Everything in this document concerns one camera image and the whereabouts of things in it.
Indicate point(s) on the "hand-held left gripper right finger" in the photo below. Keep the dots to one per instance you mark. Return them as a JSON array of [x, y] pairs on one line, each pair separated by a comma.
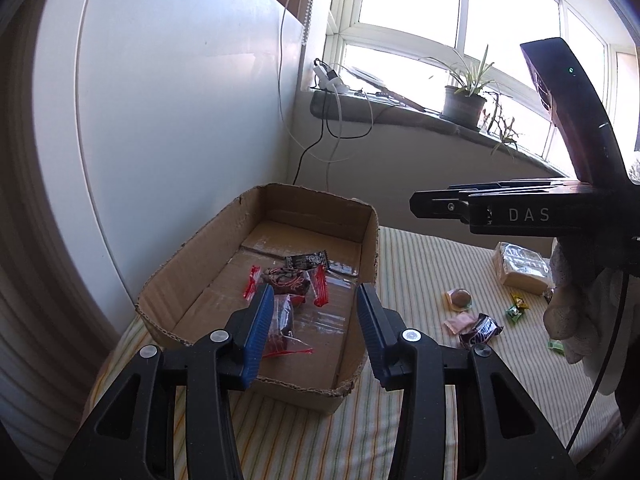
[[370, 325]]

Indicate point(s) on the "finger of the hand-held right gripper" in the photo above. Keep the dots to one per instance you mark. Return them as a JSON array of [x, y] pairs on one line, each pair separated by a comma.
[[435, 205], [500, 185]]

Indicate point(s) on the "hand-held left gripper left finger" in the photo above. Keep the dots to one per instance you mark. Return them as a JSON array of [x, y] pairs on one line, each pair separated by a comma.
[[260, 330]]

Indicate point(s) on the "small round snack packet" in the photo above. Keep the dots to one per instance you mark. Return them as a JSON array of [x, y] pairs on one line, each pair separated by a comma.
[[459, 299]]

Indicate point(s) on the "brown chocolate bar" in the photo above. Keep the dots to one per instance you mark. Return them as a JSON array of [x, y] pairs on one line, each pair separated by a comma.
[[481, 331]]

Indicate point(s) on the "yellow green candy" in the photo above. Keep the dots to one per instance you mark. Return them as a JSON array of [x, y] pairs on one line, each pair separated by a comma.
[[516, 308]]

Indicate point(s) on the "brown cardboard box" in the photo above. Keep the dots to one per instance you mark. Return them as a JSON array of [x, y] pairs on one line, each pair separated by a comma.
[[300, 210]]

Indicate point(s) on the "green snack packet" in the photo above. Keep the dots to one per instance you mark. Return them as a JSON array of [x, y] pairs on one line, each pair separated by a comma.
[[555, 346]]

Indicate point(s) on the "person's right hand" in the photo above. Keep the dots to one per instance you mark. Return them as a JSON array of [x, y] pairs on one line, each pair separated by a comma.
[[575, 310]]

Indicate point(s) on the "red-ended clear wrapped brown cake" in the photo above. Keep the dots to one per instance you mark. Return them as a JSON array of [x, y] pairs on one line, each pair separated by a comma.
[[285, 280], [282, 325]]

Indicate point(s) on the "small trailing plant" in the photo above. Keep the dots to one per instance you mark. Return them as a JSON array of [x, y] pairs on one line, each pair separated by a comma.
[[505, 132]]

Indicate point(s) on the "small black snack packet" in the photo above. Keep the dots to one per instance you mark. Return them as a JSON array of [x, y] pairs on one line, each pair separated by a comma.
[[306, 260]]

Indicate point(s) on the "small pink snack packet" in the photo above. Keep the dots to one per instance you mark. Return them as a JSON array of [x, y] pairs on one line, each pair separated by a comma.
[[457, 322]]

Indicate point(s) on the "clear wrapped cracker pack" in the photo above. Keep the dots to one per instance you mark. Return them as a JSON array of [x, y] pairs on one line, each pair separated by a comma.
[[522, 270]]

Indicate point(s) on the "potted spider plant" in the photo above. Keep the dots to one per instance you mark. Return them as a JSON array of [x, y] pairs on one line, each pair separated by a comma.
[[465, 102]]

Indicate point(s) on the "dark stone window sill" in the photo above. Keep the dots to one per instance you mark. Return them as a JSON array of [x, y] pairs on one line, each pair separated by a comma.
[[400, 115]]

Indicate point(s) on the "dark long tool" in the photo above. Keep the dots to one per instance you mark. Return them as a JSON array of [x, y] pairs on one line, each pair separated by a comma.
[[405, 97]]

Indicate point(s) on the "white round dish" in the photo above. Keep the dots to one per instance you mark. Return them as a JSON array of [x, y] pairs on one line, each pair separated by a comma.
[[365, 74]]

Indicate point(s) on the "white power strip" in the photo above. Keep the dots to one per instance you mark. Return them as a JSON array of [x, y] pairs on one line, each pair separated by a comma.
[[330, 80]]

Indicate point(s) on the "white board panel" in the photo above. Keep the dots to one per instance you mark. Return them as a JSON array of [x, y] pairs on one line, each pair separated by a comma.
[[175, 135]]

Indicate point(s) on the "white window frame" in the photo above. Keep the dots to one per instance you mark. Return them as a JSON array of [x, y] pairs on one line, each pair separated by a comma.
[[345, 20]]

